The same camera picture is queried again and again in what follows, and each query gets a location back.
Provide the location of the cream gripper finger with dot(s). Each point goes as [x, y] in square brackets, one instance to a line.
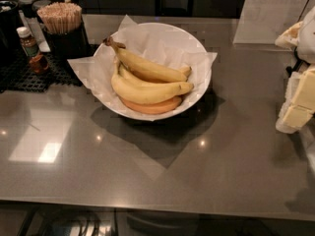
[299, 105]
[289, 38]

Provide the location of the large yellow banana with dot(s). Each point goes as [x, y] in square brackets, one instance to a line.
[146, 95]

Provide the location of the white bowl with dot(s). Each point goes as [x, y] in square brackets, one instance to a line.
[170, 36]

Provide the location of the clear acrylic stand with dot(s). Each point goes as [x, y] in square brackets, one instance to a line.
[262, 21]

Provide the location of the white paper liner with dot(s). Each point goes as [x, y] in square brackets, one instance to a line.
[98, 72]

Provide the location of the black chopstick holder cup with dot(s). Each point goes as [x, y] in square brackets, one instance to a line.
[69, 45]

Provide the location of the bundle of wooden chopsticks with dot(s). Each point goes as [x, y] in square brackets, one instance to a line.
[61, 17]

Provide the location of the small red sauce jar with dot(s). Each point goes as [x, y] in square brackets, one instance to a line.
[39, 64]

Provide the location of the small white-capped sauce bottle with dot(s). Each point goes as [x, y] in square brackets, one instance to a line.
[27, 41]

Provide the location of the dark jar grey lid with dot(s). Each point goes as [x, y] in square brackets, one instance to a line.
[26, 6]

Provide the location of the black grid mat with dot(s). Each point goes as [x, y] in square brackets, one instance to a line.
[18, 76]

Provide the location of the black container far left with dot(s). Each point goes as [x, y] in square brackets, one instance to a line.
[9, 22]

